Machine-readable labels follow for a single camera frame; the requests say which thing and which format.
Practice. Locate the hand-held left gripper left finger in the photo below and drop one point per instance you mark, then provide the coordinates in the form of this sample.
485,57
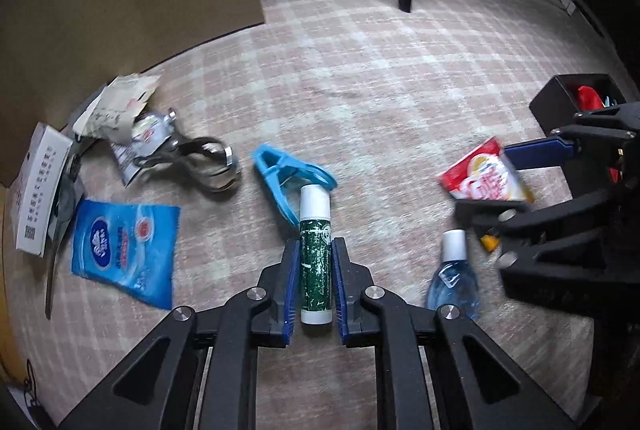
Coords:
291,290

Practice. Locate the green and white tube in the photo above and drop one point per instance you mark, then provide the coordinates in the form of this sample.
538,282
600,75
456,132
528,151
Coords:
315,270

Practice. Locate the metal hand tool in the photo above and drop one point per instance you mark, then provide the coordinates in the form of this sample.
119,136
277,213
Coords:
205,160

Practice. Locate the red bag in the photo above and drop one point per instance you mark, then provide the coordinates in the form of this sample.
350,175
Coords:
590,97

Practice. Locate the clear blue bottle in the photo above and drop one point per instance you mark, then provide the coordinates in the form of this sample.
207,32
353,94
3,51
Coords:
452,285

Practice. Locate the red and white packet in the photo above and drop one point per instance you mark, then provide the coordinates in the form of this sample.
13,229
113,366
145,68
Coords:
482,175

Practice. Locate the silver foil packet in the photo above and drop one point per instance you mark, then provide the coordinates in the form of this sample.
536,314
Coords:
142,140

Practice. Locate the white printed box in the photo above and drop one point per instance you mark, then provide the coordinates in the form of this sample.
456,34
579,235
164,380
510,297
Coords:
42,190

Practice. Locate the white paper packet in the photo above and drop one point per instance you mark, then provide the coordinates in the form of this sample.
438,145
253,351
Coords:
117,107

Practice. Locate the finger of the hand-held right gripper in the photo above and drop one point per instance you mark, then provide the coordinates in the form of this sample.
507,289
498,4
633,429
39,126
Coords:
540,153
500,212

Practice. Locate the light blue plastic clip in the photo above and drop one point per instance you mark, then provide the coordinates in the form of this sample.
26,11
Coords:
282,180

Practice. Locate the black storage container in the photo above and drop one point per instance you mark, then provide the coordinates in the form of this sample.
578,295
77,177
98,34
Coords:
555,102

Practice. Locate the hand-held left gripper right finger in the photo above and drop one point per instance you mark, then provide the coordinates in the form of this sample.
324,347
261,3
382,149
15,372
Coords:
341,290

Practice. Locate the blue tissue pack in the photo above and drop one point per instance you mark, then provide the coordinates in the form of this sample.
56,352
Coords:
125,250

